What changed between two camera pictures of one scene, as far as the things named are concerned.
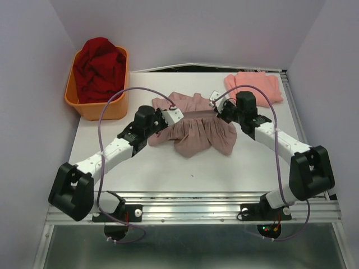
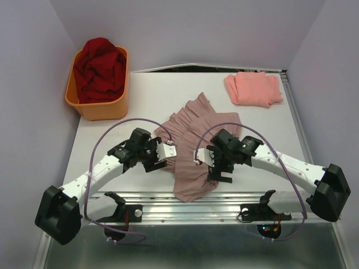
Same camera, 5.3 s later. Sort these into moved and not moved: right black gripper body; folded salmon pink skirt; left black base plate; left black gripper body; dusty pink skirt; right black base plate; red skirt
Moved: dusty pink skirt; right black gripper body; left black gripper body
Not moved: right black base plate; folded salmon pink skirt; left black base plate; red skirt
